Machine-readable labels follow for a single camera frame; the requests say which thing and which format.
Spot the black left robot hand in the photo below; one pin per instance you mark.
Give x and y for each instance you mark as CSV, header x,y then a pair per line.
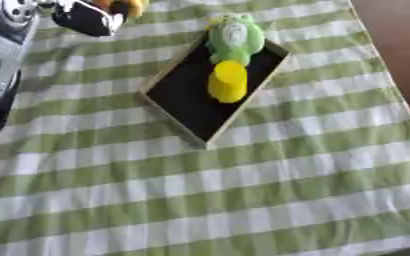
x,y
89,18

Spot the yellow toy banana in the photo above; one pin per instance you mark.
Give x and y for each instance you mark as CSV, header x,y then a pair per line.
x,y
134,6

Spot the yellow cylinder block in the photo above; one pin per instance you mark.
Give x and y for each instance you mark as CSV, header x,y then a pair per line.
x,y
229,81

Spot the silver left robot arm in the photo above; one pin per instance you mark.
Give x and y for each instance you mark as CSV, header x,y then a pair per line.
x,y
4,50

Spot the green soft toy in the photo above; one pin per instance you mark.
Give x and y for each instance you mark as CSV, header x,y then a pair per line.
x,y
235,36

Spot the tan box with black inside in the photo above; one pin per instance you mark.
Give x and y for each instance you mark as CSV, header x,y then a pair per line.
x,y
185,96

